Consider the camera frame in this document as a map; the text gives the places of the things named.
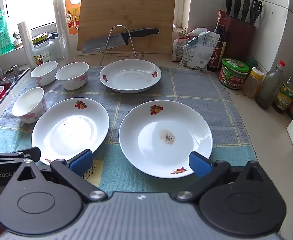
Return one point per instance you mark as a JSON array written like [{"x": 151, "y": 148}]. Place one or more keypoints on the teal binder clip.
[{"x": 192, "y": 42}]

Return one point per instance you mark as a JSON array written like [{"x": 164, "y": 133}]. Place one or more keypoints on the clear cling film roll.
[{"x": 61, "y": 30}]

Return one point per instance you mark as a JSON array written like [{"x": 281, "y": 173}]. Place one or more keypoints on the steel sink knob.
[{"x": 14, "y": 70}]

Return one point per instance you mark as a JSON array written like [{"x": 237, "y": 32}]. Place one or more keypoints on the bamboo cutting board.
[{"x": 126, "y": 10}]

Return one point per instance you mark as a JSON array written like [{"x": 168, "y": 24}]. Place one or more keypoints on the white fruit print plate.
[
  {"x": 69, "y": 130},
  {"x": 161, "y": 120},
  {"x": 129, "y": 77}
]

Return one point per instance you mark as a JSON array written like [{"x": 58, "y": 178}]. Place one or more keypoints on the white orange packet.
[{"x": 177, "y": 50}]

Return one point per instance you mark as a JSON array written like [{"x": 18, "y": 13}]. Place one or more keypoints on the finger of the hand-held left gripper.
[{"x": 31, "y": 153}]

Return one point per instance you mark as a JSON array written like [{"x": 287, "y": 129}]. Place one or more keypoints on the small green container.
[{"x": 252, "y": 64}]

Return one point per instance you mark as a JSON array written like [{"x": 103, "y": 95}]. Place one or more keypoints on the orange cooking wine jug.
[{"x": 70, "y": 12}]

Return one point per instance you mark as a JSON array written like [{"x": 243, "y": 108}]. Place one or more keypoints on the white pink flower bowl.
[
  {"x": 72, "y": 77},
  {"x": 44, "y": 73},
  {"x": 27, "y": 105}
]

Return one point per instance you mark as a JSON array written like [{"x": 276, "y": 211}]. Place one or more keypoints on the grey blue checked towel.
[{"x": 191, "y": 92}]

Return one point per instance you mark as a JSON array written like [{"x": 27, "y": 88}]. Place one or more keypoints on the window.
[{"x": 36, "y": 0}]

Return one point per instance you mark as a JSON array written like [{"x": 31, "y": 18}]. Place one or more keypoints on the brown knife block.
[{"x": 239, "y": 40}]

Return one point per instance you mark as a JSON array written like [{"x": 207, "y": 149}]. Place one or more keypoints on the green lid sauce jar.
[{"x": 232, "y": 77}]

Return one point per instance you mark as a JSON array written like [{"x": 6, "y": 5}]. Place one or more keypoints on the yellow lid spice jar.
[{"x": 251, "y": 87}]

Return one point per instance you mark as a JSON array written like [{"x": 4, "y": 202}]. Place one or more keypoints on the white plastic bag roll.
[{"x": 26, "y": 45}]

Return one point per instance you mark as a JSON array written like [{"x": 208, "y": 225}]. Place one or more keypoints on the white printed bag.
[{"x": 201, "y": 52}]

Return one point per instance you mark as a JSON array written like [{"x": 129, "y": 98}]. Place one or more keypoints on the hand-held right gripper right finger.
[{"x": 199, "y": 166}]

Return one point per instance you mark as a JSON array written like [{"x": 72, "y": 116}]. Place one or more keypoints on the red cap glass bottle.
[{"x": 269, "y": 90}]

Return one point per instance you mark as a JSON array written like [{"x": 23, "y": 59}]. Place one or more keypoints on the dark soy sauce bottle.
[{"x": 221, "y": 30}]

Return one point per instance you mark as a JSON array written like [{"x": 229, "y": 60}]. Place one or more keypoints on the yellow label oil bottle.
[{"x": 285, "y": 97}]

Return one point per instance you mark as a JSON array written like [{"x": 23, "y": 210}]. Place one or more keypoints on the glass jar yellow green lid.
[{"x": 42, "y": 55}]

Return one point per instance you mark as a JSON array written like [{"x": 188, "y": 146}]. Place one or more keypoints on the small potted plant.
[{"x": 16, "y": 39}]

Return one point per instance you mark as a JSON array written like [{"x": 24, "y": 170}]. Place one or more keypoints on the black scissors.
[{"x": 256, "y": 11}]

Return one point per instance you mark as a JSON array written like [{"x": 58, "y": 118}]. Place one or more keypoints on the steel sink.
[{"x": 24, "y": 72}]

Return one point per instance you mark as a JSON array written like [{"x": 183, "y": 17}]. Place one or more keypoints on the green dish soap bottle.
[{"x": 4, "y": 35}]

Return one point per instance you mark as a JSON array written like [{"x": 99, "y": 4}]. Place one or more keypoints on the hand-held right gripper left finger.
[{"x": 82, "y": 161}]

